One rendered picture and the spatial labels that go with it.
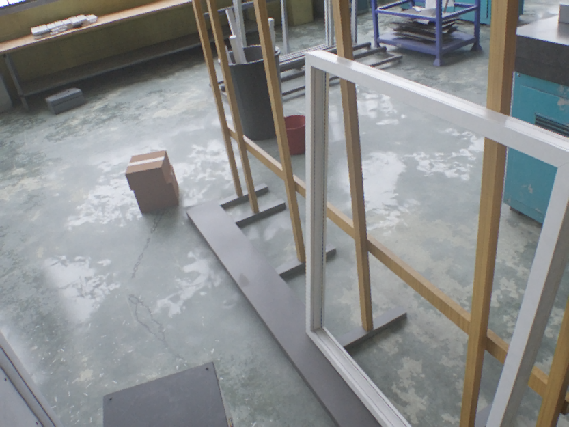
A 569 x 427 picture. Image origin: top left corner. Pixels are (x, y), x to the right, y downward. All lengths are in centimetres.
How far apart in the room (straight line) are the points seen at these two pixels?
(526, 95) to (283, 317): 186
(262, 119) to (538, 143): 373
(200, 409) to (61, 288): 231
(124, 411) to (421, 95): 122
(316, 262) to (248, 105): 258
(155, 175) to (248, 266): 121
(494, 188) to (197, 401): 102
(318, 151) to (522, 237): 171
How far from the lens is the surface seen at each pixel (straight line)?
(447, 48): 643
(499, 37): 131
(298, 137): 434
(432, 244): 325
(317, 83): 198
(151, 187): 400
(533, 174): 328
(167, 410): 152
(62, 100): 720
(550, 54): 292
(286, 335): 267
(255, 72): 454
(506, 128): 126
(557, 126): 306
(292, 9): 907
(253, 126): 476
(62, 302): 353
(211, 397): 150
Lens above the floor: 200
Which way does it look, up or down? 32 degrees down
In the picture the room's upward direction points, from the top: 10 degrees counter-clockwise
